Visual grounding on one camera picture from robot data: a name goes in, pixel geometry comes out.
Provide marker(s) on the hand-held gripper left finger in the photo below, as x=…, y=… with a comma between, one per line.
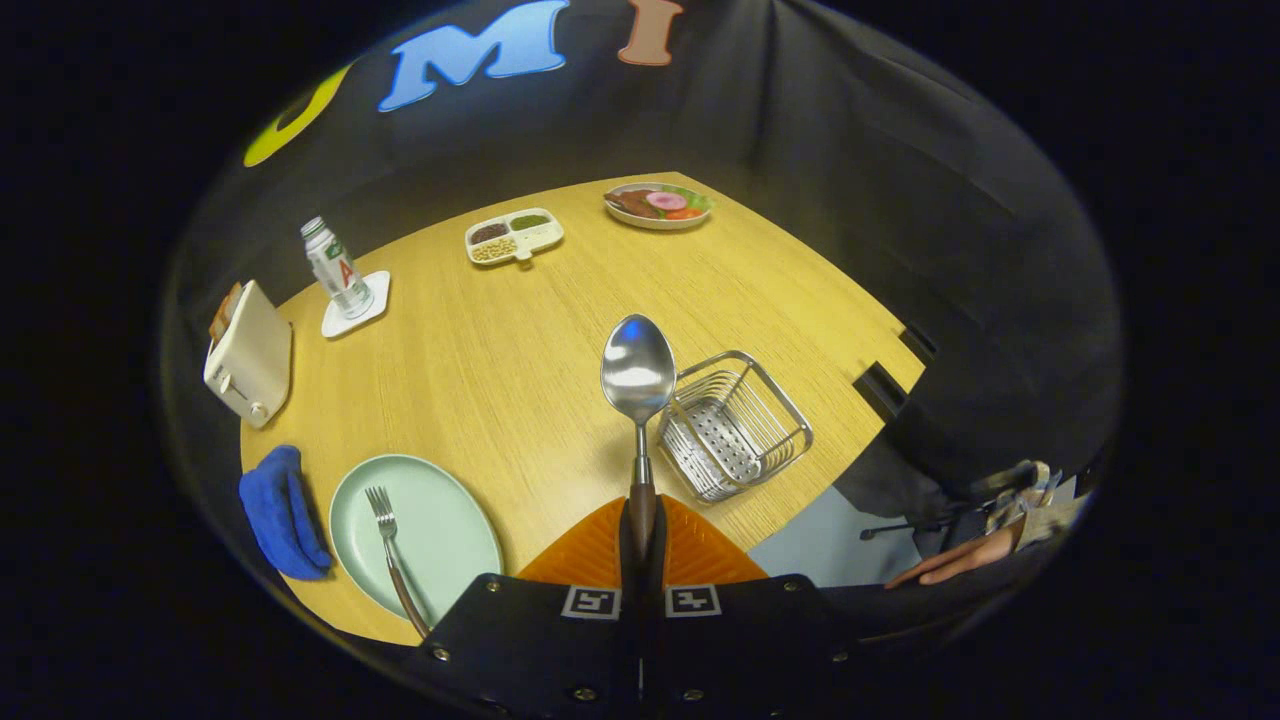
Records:
x=530, y=640

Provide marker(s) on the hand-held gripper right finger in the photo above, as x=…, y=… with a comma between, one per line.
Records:
x=740, y=640

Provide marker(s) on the pale green round plate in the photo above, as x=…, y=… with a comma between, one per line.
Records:
x=440, y=530

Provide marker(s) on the black chair base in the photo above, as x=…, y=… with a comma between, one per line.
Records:
x=890, y=530

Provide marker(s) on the blue folded towel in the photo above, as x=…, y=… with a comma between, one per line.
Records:
x=280, y=510

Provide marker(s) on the white square coaster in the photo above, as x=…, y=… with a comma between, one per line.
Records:
x=335, y=325

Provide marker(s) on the white toaster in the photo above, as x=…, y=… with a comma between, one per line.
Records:
x=255, y=350

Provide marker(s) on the white divided snack tray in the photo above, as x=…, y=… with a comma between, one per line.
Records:
x=540, y=238

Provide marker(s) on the clear plastic drink bottle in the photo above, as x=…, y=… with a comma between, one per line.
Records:
x=340, y=275

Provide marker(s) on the plate of toy food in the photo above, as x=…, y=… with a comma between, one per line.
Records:
x=655, y=205

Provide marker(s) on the toast slices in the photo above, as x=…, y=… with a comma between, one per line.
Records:
x=225, y=315

